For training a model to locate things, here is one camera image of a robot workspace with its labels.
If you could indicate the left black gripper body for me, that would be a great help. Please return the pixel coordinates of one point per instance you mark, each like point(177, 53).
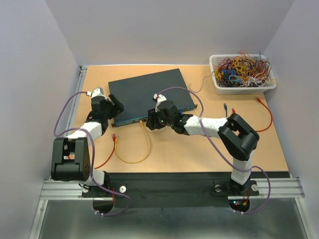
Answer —
point(109, 109)

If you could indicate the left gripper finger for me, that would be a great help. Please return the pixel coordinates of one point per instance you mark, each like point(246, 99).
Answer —
point(113, 114)
point(117, 107)

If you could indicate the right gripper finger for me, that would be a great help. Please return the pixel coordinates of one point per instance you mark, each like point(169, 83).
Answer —
point(152, 123)
point(152, 114)

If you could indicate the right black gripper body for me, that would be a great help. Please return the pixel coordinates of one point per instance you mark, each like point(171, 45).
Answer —
point(162, 121)

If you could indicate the dark blue network switch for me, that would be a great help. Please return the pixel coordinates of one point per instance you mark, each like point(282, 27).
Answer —
point(136, 94)

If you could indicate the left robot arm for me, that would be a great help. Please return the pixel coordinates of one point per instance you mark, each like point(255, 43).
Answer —
point(74, 149)

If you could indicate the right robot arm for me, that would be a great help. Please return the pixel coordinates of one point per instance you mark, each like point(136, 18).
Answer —
point(238, 137)

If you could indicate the white plastic basket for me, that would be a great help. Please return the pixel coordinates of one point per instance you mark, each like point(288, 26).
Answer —
point(241, 74)

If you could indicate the black base mat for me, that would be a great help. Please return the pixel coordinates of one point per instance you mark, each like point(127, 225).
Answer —
point(174, 190)

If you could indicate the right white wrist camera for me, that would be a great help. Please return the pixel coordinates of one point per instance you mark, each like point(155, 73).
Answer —
point(158, 98)

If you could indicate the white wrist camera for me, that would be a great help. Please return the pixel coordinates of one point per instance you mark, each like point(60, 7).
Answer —
point(97, 92)
point(158, 98)

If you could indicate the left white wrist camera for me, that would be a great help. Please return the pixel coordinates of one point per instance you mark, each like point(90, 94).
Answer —
point(97, 92)

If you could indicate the aluminium left side rail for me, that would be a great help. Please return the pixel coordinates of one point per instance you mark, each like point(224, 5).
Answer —
point(71, 105)

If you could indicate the aluminium rail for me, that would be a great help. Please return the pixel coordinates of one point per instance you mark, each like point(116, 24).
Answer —
point(71, 105)
point(282, 188)

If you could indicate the aluminium front rail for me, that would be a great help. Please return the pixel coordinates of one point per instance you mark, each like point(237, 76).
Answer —
point(282, 188)

